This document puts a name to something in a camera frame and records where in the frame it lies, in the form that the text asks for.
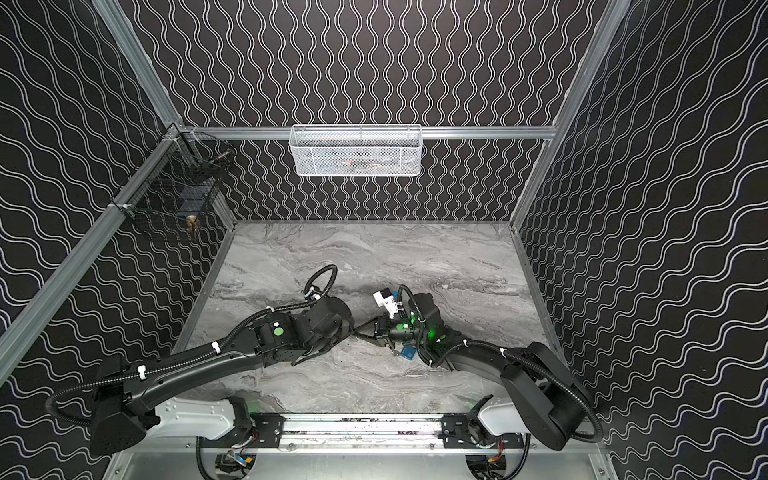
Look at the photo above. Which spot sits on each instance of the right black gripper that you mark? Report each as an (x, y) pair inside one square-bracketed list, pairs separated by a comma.
[(383, 325)]

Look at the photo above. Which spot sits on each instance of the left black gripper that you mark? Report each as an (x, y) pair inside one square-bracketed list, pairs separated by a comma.
[(339, 316)]

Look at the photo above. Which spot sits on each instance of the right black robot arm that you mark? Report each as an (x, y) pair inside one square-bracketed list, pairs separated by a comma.
[(544, 400)]

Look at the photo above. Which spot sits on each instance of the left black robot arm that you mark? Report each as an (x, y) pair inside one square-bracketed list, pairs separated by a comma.
[(121, 407)]

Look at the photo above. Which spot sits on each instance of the blue padlock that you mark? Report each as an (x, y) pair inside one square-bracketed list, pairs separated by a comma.
[(408, 352)]

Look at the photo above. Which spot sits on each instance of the red item in white basket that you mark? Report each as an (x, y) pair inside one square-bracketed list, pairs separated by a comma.
[(358, 164)]

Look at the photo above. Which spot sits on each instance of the brass object in black basket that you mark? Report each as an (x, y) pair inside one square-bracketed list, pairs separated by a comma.
[(192, 224)]

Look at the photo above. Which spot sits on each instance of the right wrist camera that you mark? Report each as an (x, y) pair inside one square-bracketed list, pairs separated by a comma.
[(389, 301)]

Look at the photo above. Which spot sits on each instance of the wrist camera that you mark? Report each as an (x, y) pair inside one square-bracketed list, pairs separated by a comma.
[(313, 293), (389, 301)]

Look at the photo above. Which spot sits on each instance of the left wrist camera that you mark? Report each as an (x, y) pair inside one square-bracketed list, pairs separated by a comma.
[(313, 293)]

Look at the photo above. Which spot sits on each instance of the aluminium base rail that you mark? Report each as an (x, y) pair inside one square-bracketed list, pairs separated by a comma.
[(396, 433)]

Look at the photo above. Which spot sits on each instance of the white mesh wall basket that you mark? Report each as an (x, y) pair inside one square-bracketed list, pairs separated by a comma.
[(318, 149)]

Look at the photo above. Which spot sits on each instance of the black wire wall basket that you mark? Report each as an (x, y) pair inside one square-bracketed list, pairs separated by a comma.
[(186, 180)]

